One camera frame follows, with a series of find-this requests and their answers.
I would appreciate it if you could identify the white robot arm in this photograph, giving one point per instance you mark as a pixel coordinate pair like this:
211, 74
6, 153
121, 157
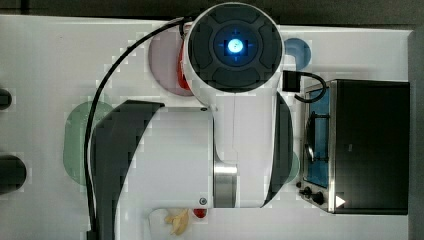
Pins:
234, 150

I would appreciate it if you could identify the red ketchup bottle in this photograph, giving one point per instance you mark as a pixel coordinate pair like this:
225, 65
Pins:
180, 74

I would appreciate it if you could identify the purple round plate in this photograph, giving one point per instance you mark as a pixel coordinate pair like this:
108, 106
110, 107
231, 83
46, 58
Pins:
163, 58

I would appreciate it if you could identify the red strawberry toy near banana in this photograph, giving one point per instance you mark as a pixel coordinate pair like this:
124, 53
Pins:
200, 213

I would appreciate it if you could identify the green mug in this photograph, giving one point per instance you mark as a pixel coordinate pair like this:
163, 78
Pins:
295, 168

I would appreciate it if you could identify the peeled banana toy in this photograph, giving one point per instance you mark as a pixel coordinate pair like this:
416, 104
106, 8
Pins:
179, 222

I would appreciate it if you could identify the blue cup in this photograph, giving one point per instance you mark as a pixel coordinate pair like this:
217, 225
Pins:
299, 50

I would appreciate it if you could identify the black toaster oven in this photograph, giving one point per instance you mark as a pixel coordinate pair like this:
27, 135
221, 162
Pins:
356, 147

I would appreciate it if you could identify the black cylinder lower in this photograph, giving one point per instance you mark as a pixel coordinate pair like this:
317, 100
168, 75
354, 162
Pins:
12, 174

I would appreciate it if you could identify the black cylinder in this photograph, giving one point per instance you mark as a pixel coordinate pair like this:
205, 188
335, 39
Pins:
5, 99
12, 174

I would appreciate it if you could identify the black cylinder upper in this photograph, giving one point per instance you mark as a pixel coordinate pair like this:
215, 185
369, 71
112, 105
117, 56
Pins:
5, 99

